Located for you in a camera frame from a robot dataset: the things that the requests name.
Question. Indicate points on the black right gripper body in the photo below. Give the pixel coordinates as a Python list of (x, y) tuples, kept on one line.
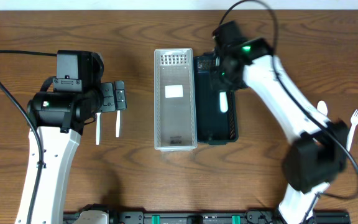
[(217, 79)]

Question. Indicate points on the mint green plastic fork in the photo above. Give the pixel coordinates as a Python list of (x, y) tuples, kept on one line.
[(223, 102)]

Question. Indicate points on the pale pink plastic spoon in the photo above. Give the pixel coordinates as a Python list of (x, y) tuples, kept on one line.
[(322, 107)]

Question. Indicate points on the white plastic fork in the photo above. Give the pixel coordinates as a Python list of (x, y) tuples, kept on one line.
[(354, 123)]

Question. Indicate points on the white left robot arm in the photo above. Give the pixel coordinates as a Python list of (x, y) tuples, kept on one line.
[(65, 104)]

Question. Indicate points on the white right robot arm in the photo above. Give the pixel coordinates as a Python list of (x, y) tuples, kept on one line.
[(317, 151)]

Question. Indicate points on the dark green perforated basket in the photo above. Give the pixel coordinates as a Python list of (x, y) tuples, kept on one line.
[(213, 126)]

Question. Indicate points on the clear perforated plastic basket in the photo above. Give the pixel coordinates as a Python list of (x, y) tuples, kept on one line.
[(174, 118)]

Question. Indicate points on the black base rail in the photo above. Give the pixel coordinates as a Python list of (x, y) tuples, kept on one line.
[(102, 214)]

